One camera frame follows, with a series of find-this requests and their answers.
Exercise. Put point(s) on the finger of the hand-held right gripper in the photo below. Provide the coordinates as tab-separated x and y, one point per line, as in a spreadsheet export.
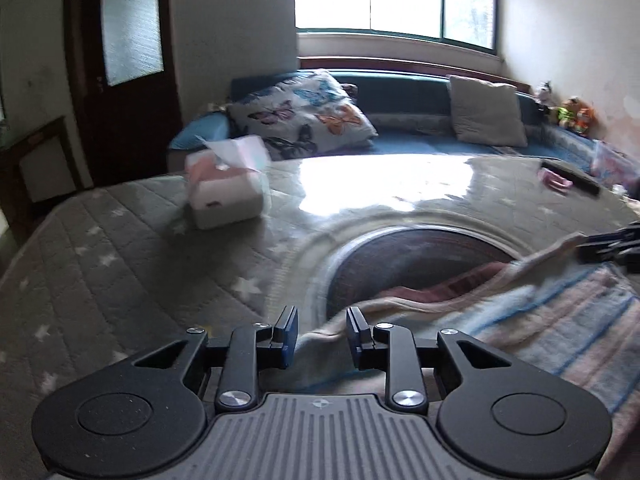
600	256
622	237

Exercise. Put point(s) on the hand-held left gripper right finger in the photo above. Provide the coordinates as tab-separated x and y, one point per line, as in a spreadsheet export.
356	337

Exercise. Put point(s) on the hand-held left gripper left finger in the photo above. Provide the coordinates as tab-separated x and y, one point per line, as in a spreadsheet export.
287	335

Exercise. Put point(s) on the striped towel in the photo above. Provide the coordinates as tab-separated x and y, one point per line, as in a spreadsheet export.
550	320

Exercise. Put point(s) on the black remote control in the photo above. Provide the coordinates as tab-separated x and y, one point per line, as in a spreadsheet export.
582	184

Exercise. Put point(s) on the clear plastic storage box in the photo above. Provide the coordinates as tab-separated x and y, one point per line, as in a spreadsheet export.
615	165

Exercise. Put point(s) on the round black hot plate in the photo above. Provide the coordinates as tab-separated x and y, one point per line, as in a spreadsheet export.
400	260

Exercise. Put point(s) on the white tissue box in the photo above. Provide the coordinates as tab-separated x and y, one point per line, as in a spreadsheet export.
225	200

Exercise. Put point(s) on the beige pillow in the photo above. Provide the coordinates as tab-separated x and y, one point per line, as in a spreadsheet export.
487	110

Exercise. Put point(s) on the grey star quilted table cover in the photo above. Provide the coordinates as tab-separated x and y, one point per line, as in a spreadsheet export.
100	260

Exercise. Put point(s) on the butterfly print pillow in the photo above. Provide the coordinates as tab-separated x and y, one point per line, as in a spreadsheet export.
300	110

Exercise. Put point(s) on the blue sofa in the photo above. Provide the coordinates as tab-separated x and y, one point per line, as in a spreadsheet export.
410	95

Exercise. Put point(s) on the dark wooden door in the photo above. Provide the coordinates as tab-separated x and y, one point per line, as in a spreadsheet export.
150	125

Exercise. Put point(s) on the dark wooden cabinet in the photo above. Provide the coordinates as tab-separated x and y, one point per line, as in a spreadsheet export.
45	170

